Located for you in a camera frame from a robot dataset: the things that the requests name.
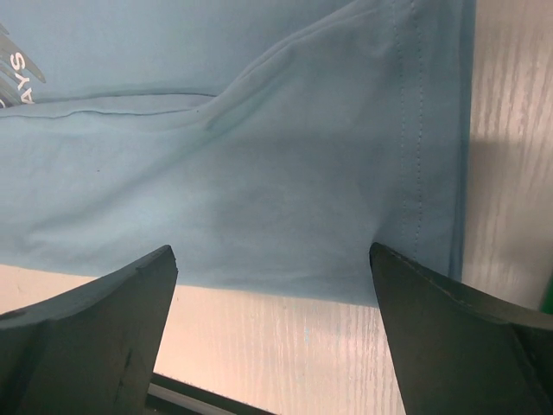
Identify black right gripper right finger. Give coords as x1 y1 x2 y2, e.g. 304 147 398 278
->
370 244 552 414

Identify light blue printed t-shirt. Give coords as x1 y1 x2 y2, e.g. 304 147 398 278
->
1 1 476 305

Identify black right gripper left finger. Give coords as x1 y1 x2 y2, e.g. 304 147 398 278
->
1 246 178 414

